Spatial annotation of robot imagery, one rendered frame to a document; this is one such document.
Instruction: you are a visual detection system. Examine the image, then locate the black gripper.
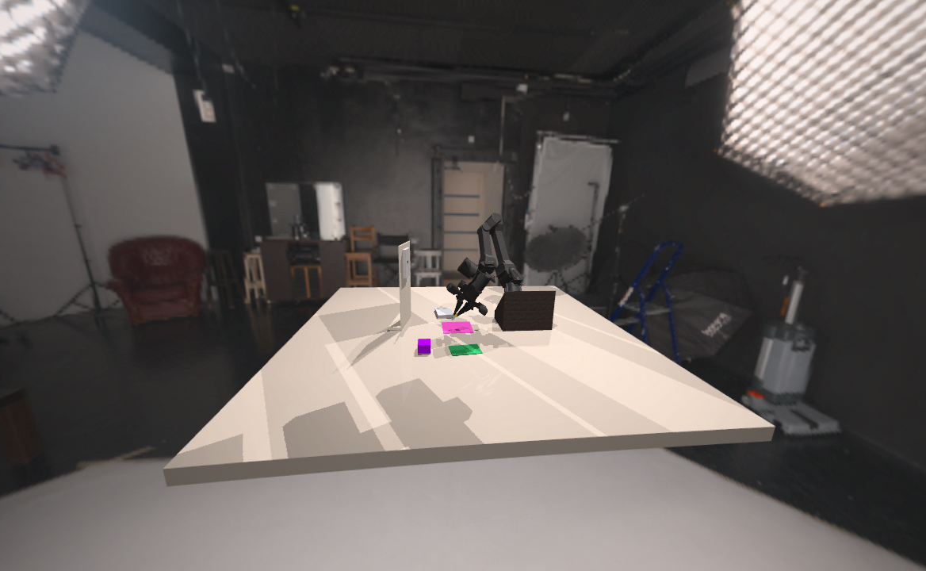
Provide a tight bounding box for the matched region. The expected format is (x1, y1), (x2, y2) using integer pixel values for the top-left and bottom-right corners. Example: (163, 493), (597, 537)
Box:
(446, 281), (488, 317)

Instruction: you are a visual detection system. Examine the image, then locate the magenta square zone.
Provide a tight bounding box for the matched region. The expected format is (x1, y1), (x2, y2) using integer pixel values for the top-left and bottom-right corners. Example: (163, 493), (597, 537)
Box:
(442, 322), (474, 334)

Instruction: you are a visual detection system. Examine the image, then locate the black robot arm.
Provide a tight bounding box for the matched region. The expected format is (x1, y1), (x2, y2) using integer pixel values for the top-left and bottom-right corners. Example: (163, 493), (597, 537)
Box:
(457, 213), (524, 292)

